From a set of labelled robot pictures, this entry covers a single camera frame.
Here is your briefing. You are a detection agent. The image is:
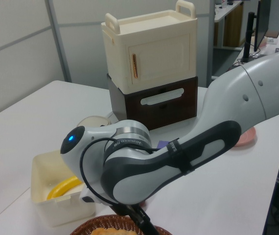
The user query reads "black monitor stand pole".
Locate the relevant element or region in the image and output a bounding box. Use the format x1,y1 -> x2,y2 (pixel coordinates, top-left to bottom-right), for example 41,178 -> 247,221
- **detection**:
240,11 -> 256,63

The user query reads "white and wood office desk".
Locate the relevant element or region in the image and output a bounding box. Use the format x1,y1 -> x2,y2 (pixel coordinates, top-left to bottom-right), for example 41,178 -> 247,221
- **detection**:
212,0 -> 245,48

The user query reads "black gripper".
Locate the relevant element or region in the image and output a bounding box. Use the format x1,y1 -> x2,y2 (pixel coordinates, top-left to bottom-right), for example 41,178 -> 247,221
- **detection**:
110,204 -> 160,235

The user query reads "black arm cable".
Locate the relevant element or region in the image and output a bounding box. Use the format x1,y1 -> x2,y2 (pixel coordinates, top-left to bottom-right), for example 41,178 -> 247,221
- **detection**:
79,138 -> 155,207

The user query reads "pink plate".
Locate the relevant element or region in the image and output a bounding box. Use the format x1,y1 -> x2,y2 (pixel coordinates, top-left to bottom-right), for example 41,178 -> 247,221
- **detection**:
234,127 -> 257,147

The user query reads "long golden bread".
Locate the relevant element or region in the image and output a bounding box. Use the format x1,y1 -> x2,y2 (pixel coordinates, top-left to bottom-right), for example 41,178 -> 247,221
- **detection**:
88,227 -> 138,235

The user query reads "grey partition post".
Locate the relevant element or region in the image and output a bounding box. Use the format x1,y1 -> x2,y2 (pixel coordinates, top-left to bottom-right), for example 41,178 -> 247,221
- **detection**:
45,0 -> 72,83

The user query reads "white drawer handle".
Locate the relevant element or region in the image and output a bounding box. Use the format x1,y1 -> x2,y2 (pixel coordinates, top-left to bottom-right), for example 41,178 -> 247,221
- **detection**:
140,88 -> 185,106

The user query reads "brown woven oval basket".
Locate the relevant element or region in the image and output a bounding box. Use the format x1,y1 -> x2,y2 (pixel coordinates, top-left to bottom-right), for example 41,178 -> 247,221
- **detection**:
70,214 -> 174,235

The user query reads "black computer monitor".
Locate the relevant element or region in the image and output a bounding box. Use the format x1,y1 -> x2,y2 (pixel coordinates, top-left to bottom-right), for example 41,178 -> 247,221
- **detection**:
253,0 -> 272,52

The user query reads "cream plastic open box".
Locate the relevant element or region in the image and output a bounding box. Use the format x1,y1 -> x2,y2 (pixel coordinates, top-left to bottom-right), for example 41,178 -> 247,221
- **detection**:
31,150 -> 96,228

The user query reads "black velcro cable strap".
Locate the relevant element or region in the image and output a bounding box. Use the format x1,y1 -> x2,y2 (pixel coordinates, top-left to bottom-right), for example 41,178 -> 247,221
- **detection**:
166,138 -> 195,176

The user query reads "yellow banana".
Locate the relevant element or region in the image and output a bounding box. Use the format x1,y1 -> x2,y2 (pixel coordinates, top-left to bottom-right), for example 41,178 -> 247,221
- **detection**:
46,175 -> 83,200

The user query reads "dark brown drawer unit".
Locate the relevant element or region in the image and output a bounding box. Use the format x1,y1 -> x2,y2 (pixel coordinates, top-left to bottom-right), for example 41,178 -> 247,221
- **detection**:
107,73 -> 199,130

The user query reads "orange cabinet door handle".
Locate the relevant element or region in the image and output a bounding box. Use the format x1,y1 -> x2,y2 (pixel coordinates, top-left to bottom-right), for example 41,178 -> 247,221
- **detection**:
131,53 -> 140,79

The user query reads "cream toy cabinet with handles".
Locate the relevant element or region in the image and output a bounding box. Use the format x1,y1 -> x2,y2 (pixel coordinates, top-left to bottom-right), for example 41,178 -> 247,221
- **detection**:
100,0 -> 198,94

